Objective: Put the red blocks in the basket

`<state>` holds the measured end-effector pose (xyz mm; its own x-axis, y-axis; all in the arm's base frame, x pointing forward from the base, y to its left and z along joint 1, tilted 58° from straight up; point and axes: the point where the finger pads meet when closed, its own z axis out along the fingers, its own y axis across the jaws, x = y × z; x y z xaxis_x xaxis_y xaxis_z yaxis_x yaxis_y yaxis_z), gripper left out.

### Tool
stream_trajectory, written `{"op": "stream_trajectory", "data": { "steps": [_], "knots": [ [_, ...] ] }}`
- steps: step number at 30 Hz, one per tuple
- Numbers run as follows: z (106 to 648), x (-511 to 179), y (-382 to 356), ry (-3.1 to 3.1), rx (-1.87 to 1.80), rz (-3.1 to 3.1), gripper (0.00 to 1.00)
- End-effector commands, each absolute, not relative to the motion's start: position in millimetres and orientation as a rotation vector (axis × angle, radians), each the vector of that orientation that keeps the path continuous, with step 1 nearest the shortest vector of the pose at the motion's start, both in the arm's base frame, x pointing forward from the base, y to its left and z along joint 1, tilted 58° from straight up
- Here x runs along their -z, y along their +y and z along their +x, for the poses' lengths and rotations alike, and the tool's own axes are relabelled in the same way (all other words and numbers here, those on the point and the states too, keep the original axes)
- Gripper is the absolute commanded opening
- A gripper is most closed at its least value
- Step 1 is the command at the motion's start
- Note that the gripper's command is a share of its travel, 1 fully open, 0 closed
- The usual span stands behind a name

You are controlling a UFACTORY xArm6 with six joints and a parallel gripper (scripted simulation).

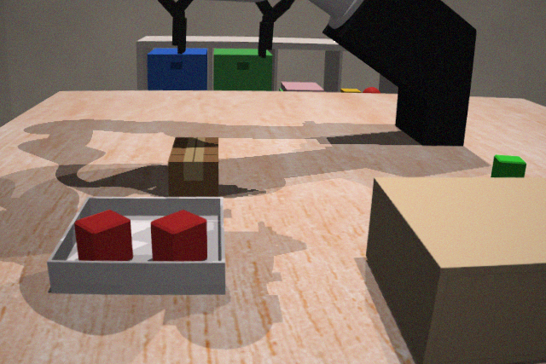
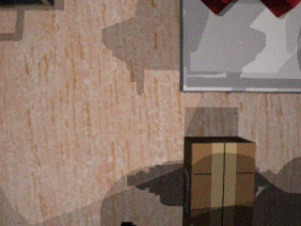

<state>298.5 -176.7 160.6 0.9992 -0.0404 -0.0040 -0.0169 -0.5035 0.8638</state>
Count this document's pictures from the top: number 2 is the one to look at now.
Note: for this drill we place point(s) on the brown cardboard box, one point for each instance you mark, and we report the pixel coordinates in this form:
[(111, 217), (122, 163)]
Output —
[(218, 181)]

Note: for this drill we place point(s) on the red block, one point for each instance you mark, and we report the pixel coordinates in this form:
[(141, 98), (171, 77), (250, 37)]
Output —
[(216, 5), (280, 7)]

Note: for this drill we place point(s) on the grey open-top tray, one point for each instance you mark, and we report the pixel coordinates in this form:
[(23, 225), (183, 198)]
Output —
[(245, 47)]

